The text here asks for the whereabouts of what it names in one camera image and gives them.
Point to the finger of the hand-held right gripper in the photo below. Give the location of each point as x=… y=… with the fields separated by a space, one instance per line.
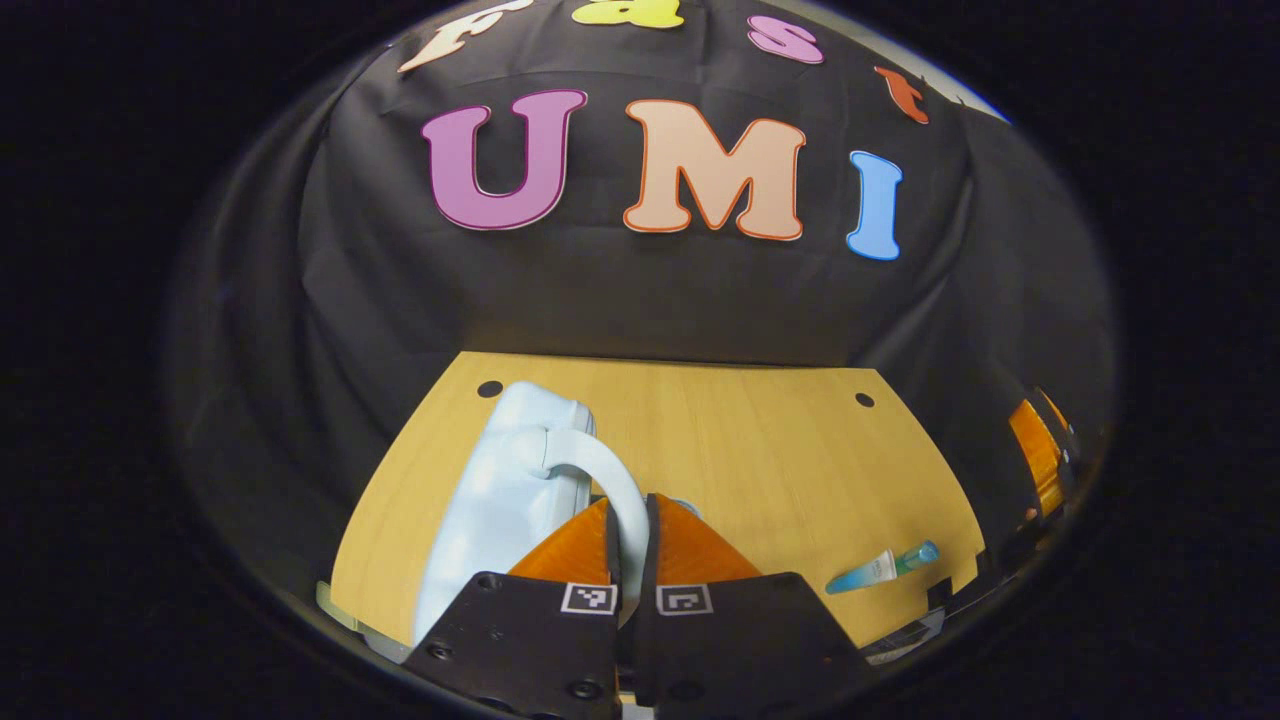
x=1035 y=460
x=1052 y=408

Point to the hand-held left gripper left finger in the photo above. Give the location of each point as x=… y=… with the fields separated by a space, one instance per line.
x=612 y=550

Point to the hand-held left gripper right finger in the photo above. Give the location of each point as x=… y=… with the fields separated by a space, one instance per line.
x=648 y=550

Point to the light blue suitcase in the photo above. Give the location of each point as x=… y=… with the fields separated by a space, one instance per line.
x=490 y=500

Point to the white blue gradient tube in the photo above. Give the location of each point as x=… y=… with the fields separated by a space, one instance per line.
x=860 y=575

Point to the black backdrop cloth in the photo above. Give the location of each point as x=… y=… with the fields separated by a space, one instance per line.
x=640 y=300

